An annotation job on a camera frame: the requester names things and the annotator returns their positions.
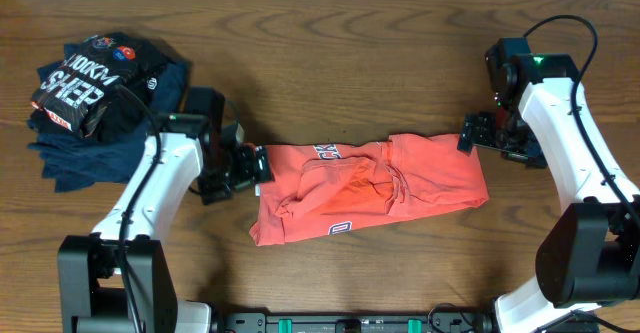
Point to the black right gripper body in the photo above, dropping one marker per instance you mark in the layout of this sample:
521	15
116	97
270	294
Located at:
505	132

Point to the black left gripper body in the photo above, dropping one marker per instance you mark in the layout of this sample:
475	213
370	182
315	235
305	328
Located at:
236	171

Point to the orange red t-shirt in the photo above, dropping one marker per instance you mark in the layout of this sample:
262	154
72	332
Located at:
327	189

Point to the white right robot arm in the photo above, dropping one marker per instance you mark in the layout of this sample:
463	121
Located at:
590	258

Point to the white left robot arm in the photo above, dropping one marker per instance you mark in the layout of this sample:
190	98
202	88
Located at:
116	279

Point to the folded navy blue shirt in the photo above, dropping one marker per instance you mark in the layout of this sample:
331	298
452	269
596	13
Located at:
75	163

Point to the folded black printed shirt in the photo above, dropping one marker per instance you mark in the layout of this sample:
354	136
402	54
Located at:
88	94

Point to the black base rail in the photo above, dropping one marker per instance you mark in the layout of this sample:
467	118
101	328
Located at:
443	318

